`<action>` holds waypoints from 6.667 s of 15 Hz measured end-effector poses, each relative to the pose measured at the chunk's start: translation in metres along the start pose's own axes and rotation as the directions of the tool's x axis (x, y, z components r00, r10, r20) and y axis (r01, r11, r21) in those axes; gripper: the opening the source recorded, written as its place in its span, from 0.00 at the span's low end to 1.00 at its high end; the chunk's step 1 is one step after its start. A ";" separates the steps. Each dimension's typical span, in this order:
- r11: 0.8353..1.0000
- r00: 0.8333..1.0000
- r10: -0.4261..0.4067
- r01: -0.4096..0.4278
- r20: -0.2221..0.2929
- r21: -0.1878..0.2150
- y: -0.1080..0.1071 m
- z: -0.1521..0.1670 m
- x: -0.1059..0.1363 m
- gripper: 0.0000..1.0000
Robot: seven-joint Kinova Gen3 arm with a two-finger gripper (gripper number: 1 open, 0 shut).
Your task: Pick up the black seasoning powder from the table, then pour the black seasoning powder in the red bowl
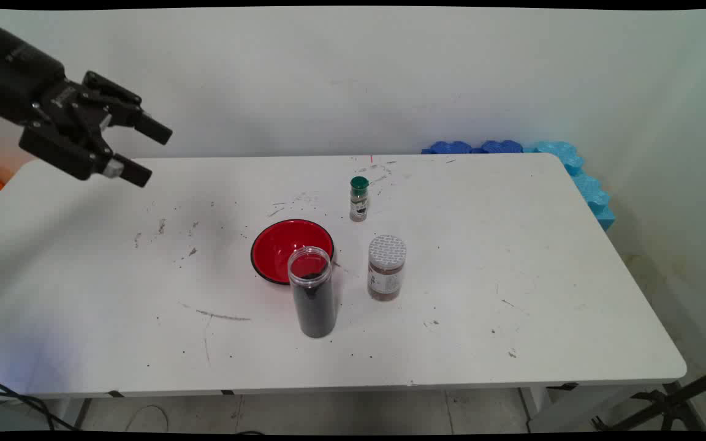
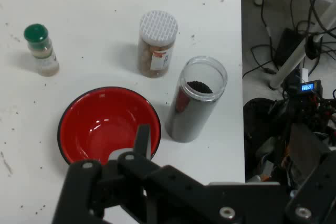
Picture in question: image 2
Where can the clear jar with black seeds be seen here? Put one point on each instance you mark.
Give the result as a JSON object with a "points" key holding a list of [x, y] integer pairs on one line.
{"points": [[191, 119]]}

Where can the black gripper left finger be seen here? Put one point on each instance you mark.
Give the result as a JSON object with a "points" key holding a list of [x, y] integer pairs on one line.
{"points": [[81, 195]]}

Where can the black power adapter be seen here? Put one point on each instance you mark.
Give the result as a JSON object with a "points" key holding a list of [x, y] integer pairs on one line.
{"points": [[287, 47]]}

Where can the blue display module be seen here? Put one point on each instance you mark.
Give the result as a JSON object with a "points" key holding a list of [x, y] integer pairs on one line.
{"points": [[307, 87]]}

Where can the green cap spice bottle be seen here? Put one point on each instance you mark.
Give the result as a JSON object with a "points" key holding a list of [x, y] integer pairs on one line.
{"points": [[35, 33]]}

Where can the red bowl with black rim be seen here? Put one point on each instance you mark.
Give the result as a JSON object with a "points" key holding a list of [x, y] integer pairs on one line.
{"points": [[105, 124]]}

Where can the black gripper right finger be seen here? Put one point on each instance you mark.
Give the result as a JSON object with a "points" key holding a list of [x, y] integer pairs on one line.
{"points": [[315, 197]]}

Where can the white lid nut jar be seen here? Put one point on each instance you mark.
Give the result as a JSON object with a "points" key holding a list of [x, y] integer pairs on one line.
{"points": [[157, 30]]}

